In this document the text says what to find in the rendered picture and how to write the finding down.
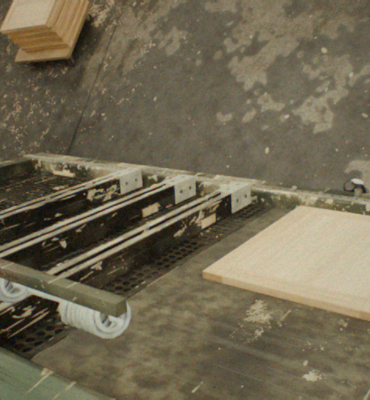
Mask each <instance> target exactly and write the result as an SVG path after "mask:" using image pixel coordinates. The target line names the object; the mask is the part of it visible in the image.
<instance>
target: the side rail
mask: <svg viewBox="0 0 370 400"><path fill-rule="evenodd" d="M31 161H32V160H31V159H23V158H20V159H14V160H10V161H7V162H2V163H0V179H1V178H4V177H9V176H12V175H16V174H18V173H24V172H27V171H30V170H32V169H33V168H32V163H31Z"/></svg>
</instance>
